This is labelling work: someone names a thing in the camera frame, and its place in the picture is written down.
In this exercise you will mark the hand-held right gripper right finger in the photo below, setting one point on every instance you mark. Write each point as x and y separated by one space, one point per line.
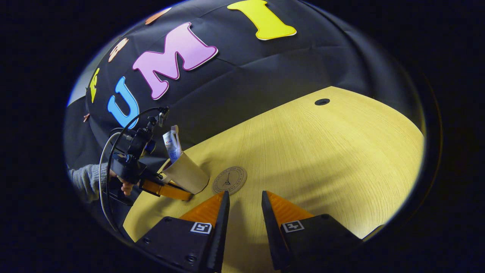
271 235

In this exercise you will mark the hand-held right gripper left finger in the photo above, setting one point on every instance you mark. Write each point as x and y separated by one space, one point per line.
219 235

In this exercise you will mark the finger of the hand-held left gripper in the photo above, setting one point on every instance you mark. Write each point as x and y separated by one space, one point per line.
170 190

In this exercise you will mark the white toothpaste tube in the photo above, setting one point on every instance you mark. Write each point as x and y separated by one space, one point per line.
171 146

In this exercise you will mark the round brown coaster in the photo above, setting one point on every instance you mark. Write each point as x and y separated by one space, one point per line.
230 180

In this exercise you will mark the copper cloth clip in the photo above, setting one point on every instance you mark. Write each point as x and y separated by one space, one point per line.
86 117

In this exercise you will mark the black round desk grommet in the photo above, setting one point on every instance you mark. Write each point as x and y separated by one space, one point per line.
322 101

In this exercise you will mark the black backdrop cloth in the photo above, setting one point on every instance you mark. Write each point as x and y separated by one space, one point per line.
265 68

